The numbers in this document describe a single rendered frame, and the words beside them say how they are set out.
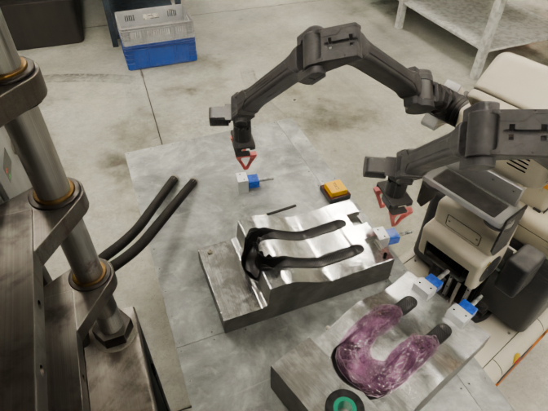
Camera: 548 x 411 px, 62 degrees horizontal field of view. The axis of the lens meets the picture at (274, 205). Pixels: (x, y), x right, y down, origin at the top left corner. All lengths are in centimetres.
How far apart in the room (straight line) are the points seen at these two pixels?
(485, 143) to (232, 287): 74
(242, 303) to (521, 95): 84
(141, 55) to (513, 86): 338
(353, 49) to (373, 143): 229
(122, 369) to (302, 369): 46
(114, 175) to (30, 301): 232
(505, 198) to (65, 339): 112
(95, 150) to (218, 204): 187
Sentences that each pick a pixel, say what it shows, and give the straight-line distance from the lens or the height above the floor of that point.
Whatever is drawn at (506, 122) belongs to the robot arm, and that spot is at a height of 147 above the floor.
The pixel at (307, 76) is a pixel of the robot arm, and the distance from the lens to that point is 104.
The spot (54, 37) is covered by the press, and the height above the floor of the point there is 9.
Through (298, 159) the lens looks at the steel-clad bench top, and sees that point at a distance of 175.
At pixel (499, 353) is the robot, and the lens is 201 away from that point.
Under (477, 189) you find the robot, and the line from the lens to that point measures 138.
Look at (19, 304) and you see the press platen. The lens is 80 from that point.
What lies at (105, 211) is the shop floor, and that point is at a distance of 283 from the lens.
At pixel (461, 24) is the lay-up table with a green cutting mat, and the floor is 26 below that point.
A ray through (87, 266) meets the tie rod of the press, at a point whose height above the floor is 110.
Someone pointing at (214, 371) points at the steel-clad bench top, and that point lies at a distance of 121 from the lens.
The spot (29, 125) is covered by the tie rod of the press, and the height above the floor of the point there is 146.
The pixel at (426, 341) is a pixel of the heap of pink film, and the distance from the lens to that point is 119.
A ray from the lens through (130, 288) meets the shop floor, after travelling 241.
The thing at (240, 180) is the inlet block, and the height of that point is 85.
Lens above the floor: 187
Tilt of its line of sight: 44 degrees down
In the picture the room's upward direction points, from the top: 1 degrees clockwise
